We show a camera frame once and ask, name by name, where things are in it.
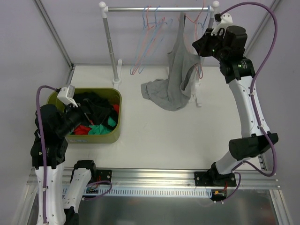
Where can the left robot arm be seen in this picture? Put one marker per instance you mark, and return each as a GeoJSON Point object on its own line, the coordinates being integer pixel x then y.
{"type": "Point", "coordinates": [48, 159]}

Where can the grey tank top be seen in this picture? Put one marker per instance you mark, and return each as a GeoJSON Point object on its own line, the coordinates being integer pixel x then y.
{"type": "Point", "coordinates": [174, 93]}

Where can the light blue hanger rack end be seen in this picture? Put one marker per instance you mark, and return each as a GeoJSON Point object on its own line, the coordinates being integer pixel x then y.
{"type": "Point", "coordinates": [198, 68]}

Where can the olive green plastic basket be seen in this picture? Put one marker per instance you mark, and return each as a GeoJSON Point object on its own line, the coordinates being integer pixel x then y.
{"type": "Point", "coordinates": [117, 131]}

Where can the light blue wire hanger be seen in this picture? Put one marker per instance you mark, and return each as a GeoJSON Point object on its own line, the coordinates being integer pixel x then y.
{"type": "Point", "coordinates": [142, 41]}

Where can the red tank top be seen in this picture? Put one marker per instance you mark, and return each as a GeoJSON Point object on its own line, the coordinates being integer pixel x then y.
{"type": "Point", "coordinates": [114, 114]}

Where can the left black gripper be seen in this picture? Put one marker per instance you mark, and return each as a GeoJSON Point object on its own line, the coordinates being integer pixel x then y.
{"type": "Point", "coordinates": [82, 110]}

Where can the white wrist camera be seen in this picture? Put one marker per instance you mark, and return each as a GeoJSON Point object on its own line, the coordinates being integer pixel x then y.
{"type": "Point", "coordinates": [226, 20]}
{"type": "Point", "coordinates": [66, 94]}

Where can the white slotted cable duct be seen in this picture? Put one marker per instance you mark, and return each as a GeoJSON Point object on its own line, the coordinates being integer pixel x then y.
{"type": "Point", "coordinates": [147, 191]}

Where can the green tank top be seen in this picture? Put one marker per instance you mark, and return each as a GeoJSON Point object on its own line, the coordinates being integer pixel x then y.
{"type": "Point", "coordinates": [103, 129]}

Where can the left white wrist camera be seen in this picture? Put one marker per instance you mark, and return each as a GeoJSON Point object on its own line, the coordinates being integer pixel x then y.
{"type": "Point", "coordinates": [66, 94]}

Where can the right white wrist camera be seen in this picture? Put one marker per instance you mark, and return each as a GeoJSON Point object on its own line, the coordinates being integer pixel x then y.
{"type": "Point", "coordinates": [226, 20]}

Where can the white and silver clothes rack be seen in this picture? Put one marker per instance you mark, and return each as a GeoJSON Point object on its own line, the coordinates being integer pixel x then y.
{"type": "Point", "coordinates": [117, 66]}

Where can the pink wire hanger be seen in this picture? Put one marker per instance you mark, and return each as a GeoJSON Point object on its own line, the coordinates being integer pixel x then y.
{"type": "Point", "coordinates": [154, 36]}

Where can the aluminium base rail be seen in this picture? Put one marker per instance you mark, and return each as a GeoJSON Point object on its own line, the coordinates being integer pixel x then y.
{"type": "Point", "coordinates": [173, 178]}

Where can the black tank top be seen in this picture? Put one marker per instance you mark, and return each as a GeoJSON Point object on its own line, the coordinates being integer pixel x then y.
{"type": "Point", "coordinates": [102, 103]}

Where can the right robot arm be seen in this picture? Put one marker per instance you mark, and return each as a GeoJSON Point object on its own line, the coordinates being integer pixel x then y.
{"type": "Point", "coordinates": [228, 46]}

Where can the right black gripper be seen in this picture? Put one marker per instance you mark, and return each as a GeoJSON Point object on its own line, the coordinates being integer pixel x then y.
{"type": "Point", "coordinates": [200, 44]}

